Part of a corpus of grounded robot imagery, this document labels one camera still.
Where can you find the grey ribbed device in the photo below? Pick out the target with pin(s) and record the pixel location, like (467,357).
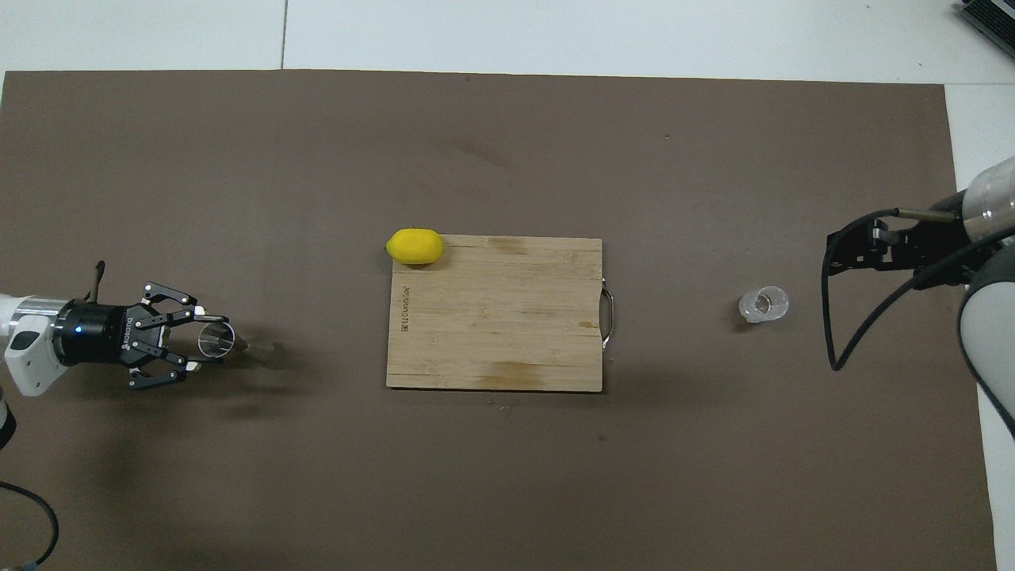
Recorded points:
(991,20)

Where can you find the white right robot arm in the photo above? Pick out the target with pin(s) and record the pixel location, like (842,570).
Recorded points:
(987,333)

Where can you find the wooden cutting board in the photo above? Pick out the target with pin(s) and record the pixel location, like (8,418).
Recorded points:
(496,317)

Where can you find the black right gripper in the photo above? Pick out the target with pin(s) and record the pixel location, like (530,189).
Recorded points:
(924,246)

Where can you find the clear plastic cup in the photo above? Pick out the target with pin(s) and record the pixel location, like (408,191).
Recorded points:
(764,304)

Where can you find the yellow lemon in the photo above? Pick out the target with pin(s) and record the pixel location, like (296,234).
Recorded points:
(415,247)

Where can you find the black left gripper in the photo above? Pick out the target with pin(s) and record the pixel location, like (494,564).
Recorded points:
(95,333)

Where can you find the steel double jigger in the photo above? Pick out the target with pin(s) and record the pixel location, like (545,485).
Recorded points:
(216,341)

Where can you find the brown table mat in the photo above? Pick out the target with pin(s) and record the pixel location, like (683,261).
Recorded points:
(507,476)

